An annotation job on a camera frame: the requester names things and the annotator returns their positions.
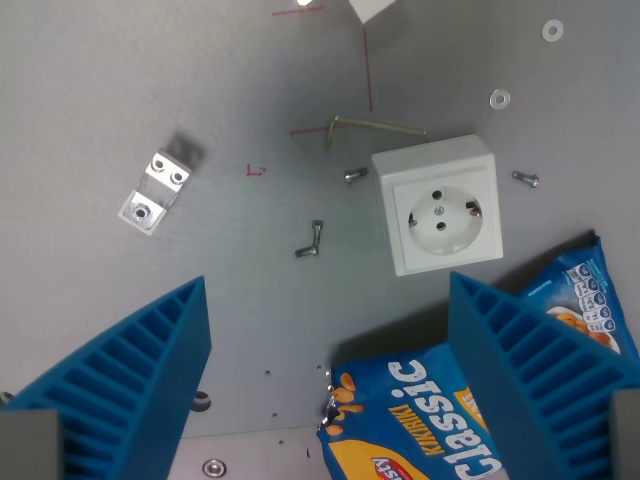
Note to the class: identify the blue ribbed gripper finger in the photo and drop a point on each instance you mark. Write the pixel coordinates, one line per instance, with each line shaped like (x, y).
(535, 380)
(115, 380)

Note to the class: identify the blue peanut snack bag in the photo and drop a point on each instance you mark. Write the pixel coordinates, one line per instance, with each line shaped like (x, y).
(415, 425)

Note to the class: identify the round table bolt head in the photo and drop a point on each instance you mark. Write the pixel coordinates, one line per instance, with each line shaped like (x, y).
(214, 468)

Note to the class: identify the flat steel washer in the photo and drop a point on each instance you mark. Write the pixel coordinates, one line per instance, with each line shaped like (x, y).
(499, 99)
(552, 30)

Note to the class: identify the metal hex allen key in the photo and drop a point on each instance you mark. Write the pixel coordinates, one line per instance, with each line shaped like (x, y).
(350, 125)

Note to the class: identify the white paper piece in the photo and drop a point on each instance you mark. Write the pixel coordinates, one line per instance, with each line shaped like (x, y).
(370, 8)

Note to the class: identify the aluminium angle bracket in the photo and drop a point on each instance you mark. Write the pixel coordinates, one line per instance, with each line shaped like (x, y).
(156, 187)

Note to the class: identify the white electrical wall socket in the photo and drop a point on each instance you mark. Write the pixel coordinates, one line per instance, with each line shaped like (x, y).
(437, 205)

